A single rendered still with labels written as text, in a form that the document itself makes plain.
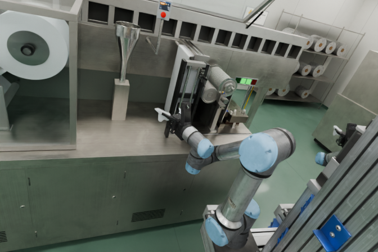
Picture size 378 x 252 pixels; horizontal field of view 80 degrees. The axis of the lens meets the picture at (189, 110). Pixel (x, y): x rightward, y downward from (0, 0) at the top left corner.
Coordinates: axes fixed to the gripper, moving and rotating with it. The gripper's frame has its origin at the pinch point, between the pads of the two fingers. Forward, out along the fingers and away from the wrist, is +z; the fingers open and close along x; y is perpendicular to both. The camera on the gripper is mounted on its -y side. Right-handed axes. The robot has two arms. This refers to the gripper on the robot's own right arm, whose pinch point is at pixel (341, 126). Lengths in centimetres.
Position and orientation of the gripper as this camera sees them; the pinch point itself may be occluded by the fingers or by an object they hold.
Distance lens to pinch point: 186.1
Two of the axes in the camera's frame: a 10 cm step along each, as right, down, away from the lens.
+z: 2.4, -4.2, 8.8
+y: -1.1, 8.8, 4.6
